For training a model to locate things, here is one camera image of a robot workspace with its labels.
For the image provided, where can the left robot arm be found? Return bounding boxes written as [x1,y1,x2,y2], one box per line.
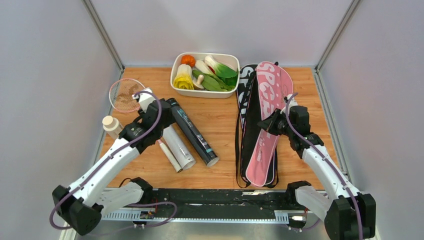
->
[49,98,175,236]

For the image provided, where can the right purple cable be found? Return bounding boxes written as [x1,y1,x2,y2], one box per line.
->
[284,92,365,240]

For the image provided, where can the toy napa cabbage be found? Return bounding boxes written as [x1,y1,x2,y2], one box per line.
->
[172,64,194,90]

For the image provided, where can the toy green leaf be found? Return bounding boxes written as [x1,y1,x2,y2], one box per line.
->
[192,69,235,92]

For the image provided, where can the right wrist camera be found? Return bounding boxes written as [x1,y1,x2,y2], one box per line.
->
[280,92,298,114]

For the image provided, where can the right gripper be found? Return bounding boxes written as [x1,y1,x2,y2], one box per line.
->
[257,108,294,138]

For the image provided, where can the pink racket bag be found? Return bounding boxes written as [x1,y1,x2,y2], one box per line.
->
[242,61,294,187]

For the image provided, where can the toy mushroom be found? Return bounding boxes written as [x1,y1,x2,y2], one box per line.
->
[192,74,205,91]

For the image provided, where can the small white bottle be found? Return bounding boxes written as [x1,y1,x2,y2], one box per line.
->
[102,115,124,140]

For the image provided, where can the black racket bag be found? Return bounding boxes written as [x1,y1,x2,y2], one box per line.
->
[234,64,261,188]

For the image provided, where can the white shuttlecock tube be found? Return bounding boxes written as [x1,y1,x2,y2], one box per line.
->
[162,126,196,170]

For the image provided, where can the white vegetable tray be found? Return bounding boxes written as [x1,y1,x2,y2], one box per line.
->
[170,52,241,99]

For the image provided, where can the toy bok choy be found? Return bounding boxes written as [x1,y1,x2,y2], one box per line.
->
[195,54,239,87]

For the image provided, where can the black shuttlecock tube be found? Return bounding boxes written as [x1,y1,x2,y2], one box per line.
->
[166,98,220,167]

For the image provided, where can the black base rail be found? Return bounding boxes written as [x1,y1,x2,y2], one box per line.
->
[103,188,322,231]

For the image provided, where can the toy pumpkin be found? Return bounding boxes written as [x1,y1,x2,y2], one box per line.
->
[180,54,196,68]

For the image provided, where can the pink racket front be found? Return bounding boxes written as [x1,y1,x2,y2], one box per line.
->
[108,78,146,113]

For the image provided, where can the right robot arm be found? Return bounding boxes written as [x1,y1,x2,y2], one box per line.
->
[257,105,377,240]

